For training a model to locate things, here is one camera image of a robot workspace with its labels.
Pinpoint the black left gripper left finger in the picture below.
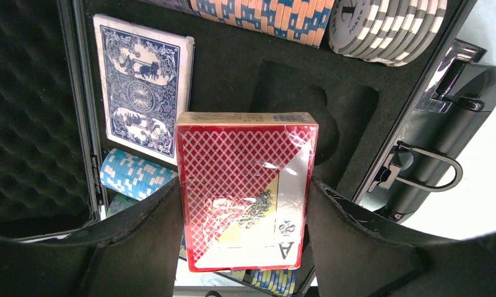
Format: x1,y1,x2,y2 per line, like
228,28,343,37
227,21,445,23
0,179,183,296

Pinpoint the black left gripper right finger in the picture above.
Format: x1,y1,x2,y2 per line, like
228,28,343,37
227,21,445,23
307,178,496,296

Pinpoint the red playing card deck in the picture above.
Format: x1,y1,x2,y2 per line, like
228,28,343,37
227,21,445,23
175,112,319,272

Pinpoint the black poker set case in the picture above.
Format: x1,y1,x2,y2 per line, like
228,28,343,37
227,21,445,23
0,0,496,297

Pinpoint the light blue chip stack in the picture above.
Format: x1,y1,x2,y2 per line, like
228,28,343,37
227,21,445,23
100,148,178,201

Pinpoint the blue playing card deck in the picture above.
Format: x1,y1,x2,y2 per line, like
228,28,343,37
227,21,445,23
93,14,195,165

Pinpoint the grey white chip stack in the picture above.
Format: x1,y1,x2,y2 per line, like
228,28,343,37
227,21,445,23
328,0,448,67

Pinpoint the purple orange chip stack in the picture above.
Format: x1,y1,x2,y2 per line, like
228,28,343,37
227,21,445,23
148,0,335,48

